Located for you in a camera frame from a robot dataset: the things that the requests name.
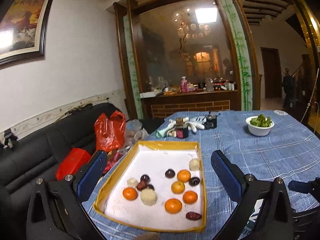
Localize yellowish mandarin orange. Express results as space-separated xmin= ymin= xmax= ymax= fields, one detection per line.
xmin=171 ymin=181 xmax=185 ymax=194

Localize red jujube date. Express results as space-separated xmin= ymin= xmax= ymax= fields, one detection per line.
xmin=185 ymin=212 xmax=202 ymax=221

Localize dark chestnut back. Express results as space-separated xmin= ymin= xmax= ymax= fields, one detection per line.
xmin=140 ymin=174 xmax=150 ymax=184

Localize dark chestnut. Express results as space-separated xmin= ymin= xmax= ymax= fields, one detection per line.
xmin=140 ymin=174 xmax=150 ymax=184
xmin=188 ymin=177 xmax=200 ymax=186
xmin=146 ymin=184 xmax=155 ymax=190
xmin=165 ymin=169 xmax=176 ymax=179

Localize dark chestnut front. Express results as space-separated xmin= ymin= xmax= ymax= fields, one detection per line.
xmin=165 ymin=169 xmax=176 ymax=179

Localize large orange mandarin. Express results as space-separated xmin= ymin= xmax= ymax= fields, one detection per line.
xmin=164 ymin=198 xmax=182 ymax=214

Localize red gift box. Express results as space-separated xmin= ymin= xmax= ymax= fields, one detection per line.
xmin=55 ymin=148 xmax=91 ymax=180

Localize yellow cardboard tray box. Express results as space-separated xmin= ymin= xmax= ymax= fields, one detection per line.
xmin=93 ymin=141 xmax=207 ymax=233

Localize dark chestnut right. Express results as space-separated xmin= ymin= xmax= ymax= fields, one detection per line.
xmin=188 ymin=177 xmax=200 ymax=186

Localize blue plaid tablecloth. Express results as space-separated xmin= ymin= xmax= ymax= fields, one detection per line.
xmin=83 ymin=111 xmax=319 ymax=239

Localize orange mandarin in tray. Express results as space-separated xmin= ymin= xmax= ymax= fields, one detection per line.
xmin=123 ymin=187 xmax=138 ymax=201

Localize white fruit chunk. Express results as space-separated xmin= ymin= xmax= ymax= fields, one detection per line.
xmin=127 ymin=178 xmax=139 ymax=189

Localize orange mandarin right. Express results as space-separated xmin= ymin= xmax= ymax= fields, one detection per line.
xmin=183 ymin=191 xmax=198 ymax=205

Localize orange mandarin top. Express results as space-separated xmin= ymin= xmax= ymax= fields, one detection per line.
xmin=177 ymin=170 xmax=191 ymax=183

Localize white bowl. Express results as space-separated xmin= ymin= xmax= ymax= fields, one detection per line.
xmin=245 ymin=116 xmax=274 ymax=137

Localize black leather sofa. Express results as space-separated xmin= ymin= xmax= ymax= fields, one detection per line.
xmin=1 ymin=103 xmax=120 ymax=239

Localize red plastic bag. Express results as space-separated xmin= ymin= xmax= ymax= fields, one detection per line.
xmin=94 ymin=111 xmax=126 ymax=152

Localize black jar small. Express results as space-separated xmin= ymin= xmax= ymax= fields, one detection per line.
xmin=203 ymin=115 xmax=217 ymax=129

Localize green lettuce leaves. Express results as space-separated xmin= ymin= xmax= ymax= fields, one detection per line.
xmin=250 ymin=114 xmax=272 ymax=127

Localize peeled white fruit round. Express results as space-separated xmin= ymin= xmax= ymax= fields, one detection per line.
xmin=140 ymin=189 xmax=157 ymax=206

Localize dark chestnut in tray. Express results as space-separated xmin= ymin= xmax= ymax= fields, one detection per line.
xmin=146 ymin=184 xmax=155 ymax=190

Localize white glove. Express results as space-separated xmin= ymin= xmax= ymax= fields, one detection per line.
xmin=168 ymin=117 xmax=205 ymax=133

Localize dark jar with cork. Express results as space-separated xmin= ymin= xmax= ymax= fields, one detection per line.
xmin=175 ymin=118 xmax=189 ymax=139

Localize white plastic bags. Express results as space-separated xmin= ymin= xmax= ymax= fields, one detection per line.
xmin=124 ymin=119 xmax=149 ymax=147

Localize mint green glove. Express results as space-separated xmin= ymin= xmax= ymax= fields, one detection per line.
xmin=156 ymin=127 xmax=175 ymax=138

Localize pink bottle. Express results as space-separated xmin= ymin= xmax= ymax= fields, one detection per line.
xmin=180 ymin=76 xmax=189 ymax=93

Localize person in background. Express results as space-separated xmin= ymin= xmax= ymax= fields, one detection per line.
xmin=282 ymin=68 xmax=295 ymax=108

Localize wooden partition cabinet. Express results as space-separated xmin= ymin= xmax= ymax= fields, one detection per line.
xmin=113 ymin=0 xmax=260 ymax=119

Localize framed horse painting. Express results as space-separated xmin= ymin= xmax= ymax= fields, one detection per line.
xmin=1 ymin=0 xmax=53 ymax=65

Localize white cable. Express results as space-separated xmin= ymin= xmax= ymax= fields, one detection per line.
xmin=299 ymin=67 xmax=320 ymax=124

